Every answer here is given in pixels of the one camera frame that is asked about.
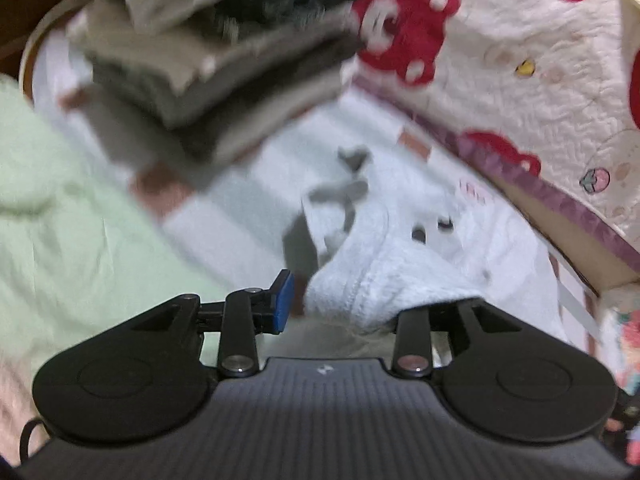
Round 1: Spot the stack of folded dark clothes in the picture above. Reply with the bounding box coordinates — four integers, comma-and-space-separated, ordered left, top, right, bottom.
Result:
67, 0, 361, 165

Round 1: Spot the white quilt with red bears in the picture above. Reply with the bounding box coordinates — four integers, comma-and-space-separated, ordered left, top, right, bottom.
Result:
354, 0, 639, 266

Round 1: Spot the floral colourful cloth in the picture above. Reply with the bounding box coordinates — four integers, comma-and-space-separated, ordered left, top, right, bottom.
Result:
596, 283, 639, 466

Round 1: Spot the light green blanket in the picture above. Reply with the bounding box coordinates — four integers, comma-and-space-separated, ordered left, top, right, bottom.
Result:
1, 77, 226, 382

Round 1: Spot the light grey sweatshirt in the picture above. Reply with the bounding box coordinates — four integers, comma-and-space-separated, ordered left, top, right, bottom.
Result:
284, 146, 567, 356

